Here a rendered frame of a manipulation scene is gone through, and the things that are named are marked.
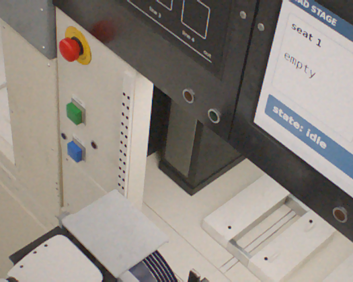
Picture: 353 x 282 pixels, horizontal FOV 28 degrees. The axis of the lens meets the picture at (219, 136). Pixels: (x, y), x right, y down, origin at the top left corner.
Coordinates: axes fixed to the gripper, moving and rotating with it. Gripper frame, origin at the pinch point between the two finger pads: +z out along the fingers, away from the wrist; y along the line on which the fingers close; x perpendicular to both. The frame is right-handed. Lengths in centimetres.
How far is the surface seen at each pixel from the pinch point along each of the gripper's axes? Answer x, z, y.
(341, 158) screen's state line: 26.3, 15.0, 21.9
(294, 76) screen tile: 32.6, 15.0, 12.9
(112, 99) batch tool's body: 4.7, 15.7, -19.1
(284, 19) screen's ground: 38.9, 15.0, 9.6
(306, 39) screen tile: 38.2, 15.0, 13.1
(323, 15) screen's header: 42.3, 15.0, 14.3
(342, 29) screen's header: 42.1, 15.0, 16.9
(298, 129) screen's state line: 26.0, 15.0, 15.5
